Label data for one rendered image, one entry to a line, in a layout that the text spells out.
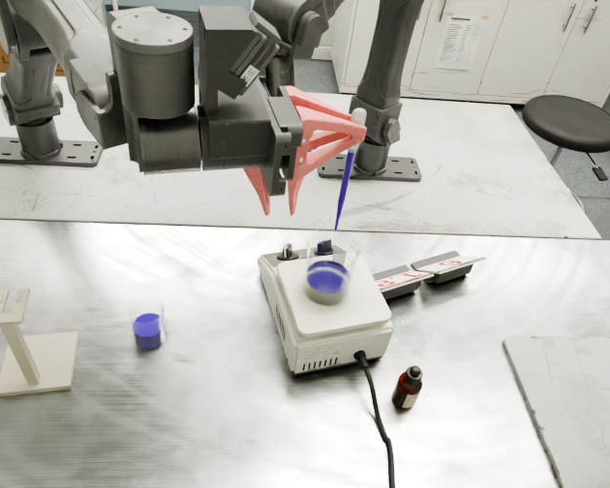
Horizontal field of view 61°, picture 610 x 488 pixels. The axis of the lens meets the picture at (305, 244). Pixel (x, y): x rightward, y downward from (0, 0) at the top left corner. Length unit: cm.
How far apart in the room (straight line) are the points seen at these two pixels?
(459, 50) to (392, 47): 235
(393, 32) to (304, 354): 51
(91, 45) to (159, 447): 42
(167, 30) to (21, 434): 46
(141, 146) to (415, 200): 63
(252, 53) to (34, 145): 66
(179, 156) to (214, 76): 7
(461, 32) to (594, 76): 90
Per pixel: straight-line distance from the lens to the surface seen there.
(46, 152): 103
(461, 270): 84
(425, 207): 97
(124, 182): 97
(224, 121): 43
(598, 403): 79
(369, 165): 99
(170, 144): 44
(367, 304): 65
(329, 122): 47
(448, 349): 76
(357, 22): 302
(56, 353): 72
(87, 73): 51
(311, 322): 62
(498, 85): 341
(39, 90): 89
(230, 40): 41
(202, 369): 69
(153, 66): 40
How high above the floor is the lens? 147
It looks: 43 degrees down
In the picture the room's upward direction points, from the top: 8 degrees clockwise
